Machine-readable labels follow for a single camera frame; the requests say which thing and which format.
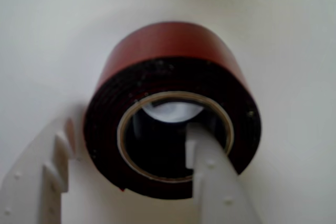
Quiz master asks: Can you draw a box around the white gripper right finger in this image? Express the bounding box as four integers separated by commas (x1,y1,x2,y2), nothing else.
185,122,263,224

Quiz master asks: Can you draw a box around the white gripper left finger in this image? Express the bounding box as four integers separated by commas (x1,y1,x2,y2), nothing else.
0,118,77,224

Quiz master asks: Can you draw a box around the red tape roll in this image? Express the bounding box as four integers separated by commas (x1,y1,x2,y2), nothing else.
83,20,263,200

